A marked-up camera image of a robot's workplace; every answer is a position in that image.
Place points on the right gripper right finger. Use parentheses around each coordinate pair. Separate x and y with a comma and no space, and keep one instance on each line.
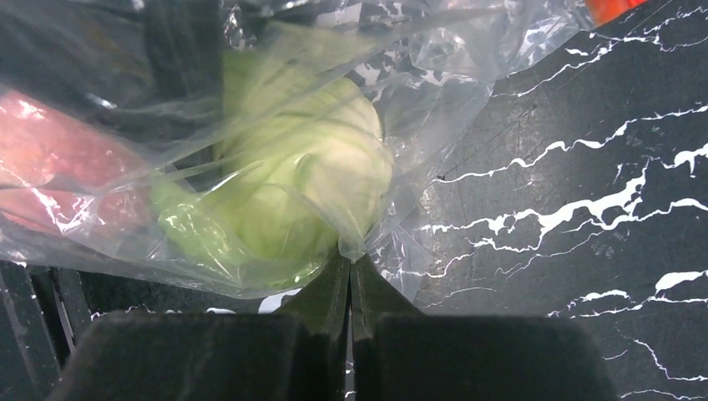
(401,353)

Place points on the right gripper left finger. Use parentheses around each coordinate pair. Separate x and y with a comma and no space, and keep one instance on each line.
(294,353)

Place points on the fake green cabbage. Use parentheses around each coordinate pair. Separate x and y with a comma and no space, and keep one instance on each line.
(302,164)

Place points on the clear zip top bag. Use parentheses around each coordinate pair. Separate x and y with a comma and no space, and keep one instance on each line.
(149,74)

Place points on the fake red apple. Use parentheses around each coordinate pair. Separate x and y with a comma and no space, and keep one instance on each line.
(55,169)

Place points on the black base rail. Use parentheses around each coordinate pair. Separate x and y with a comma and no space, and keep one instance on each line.
(43,312)

